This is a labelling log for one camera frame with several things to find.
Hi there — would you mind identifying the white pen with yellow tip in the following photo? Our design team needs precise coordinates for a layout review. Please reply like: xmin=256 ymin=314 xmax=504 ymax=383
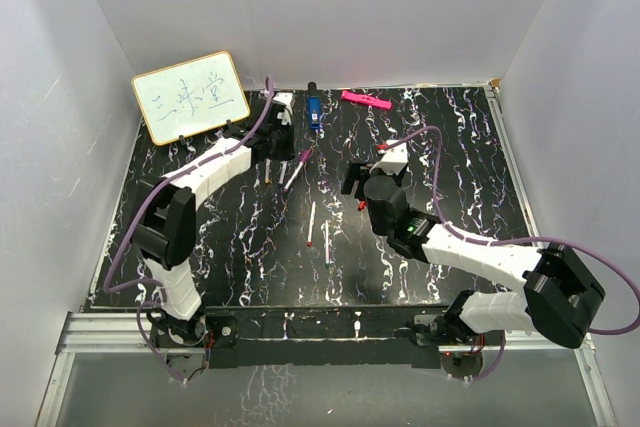
xmin=264 ymin=159 xmax=271 ymax=185

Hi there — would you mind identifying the white pen with blue tip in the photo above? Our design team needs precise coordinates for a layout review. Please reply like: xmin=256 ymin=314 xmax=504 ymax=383
xmin=278 ymin=161 xmax=288 ymax=186

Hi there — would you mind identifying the white pen with purple tip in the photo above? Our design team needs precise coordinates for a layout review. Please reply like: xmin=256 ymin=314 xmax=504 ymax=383
xmin=283 ymin=149 xmax=312 ymax=192

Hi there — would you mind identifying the white pen with red tip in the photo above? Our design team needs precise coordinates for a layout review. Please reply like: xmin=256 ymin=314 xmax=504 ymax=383
xmin=306 ymin=200 xmax=317 ymax=247

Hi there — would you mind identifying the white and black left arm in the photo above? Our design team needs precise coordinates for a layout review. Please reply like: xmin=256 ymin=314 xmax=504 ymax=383
xmin=131 ymin=92 xmax=295 ymax=346

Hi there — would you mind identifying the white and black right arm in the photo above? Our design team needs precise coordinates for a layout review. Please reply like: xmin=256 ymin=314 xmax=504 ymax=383
xmin=341 ymin=162 xmax=605 ymax=349

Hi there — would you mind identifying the white pen with green tip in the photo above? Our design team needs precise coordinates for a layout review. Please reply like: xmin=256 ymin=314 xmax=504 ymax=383
xmin=323 ymin=220 xmax=331 ymax=268

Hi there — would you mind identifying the blue stapler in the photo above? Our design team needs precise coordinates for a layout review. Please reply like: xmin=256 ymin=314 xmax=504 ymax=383
xmin=307 ymin=82 xmax=321 ymax=131

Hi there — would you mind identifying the pink plastic tool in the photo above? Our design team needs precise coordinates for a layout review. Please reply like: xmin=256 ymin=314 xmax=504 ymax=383
xmin=341 ymin=90 xmax=392 ymax=110

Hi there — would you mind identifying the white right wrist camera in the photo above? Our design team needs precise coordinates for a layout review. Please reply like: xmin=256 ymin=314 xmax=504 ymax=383
xmin=370 ymin=140 xmax=408 ymax=175

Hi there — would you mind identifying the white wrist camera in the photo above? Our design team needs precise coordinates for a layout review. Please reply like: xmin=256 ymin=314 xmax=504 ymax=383
xmin=370 ymin=140 xmax=408 ymax=175
xmin=272 ymin=92 xmax=294 ymax=125

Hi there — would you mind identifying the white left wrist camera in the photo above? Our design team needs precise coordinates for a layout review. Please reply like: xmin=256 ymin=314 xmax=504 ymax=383
xmin=272 ymin=92 xmax=294 ymax=125

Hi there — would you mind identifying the small whiteboard with yellow frame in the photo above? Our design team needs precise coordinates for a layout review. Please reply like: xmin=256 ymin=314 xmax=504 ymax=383
xmin=131 ymin=51 xmax=250 ymax=146

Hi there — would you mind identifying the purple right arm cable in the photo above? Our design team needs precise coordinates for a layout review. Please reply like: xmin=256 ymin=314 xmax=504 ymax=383
xmin=382 ymin=125 xmax=640 ymax=382

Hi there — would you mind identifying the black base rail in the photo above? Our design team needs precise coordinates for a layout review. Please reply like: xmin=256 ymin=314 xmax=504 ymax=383
xmin=206 ymin=305 xmax=442 ymax=370

